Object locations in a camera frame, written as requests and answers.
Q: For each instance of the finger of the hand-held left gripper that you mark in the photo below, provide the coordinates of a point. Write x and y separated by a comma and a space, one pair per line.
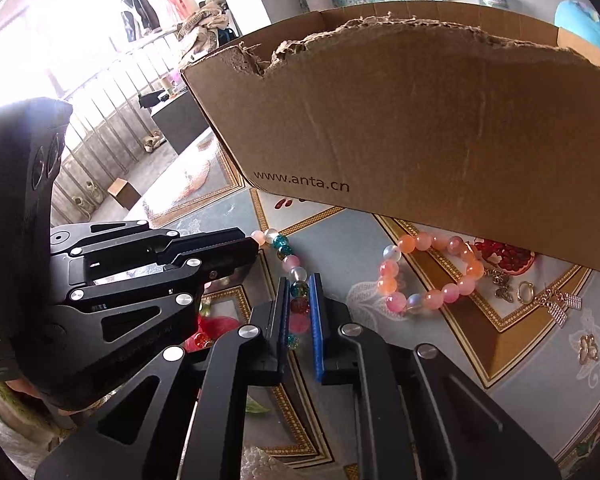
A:
215, 250
145, 301

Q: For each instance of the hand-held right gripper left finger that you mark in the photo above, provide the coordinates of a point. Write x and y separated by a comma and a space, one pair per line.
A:
280, 330

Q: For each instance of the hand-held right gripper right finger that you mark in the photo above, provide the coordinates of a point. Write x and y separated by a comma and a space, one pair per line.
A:
317, 330

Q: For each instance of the small gold charm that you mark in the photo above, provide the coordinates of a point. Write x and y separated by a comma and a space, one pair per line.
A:
497, 276

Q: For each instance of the gold leaf charm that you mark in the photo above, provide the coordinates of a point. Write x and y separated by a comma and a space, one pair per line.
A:
502, 294

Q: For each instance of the brown cardboard box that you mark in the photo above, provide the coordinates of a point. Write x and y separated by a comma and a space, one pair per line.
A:
405, 135

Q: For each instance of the rectangular pendant earring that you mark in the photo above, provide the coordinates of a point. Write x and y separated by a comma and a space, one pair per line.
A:
560, 310

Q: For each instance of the rose gold earring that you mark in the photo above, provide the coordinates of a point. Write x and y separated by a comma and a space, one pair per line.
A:
589, 350

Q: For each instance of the person's left forearm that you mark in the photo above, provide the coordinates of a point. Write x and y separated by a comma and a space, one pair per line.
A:
5, 425

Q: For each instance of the white shoes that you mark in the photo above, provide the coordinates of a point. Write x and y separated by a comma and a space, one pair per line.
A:
87, 192

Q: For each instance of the fruit print tablecloth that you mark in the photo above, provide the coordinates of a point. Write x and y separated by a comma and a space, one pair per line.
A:
330, 232

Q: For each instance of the small cardboard box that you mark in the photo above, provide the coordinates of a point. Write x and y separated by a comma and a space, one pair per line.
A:
124, 194

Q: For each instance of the beige shoes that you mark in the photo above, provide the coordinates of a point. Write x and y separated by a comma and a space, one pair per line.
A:
152, 142

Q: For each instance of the metal railing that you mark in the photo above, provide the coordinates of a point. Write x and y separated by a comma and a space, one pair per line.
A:
110, 125

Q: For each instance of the grey cabinet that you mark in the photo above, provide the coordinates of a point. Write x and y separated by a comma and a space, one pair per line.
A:
180, 120

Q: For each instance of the black item on cabinet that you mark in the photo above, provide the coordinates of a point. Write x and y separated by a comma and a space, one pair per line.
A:
150, 99

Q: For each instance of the beige clothes pile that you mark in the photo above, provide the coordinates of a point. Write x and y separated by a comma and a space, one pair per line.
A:
205, 22

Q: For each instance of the hanging dark white jacket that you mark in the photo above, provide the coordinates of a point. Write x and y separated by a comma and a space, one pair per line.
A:
140, 10

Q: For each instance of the blue patterned blanket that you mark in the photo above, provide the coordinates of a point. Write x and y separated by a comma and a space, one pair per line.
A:
587, 30

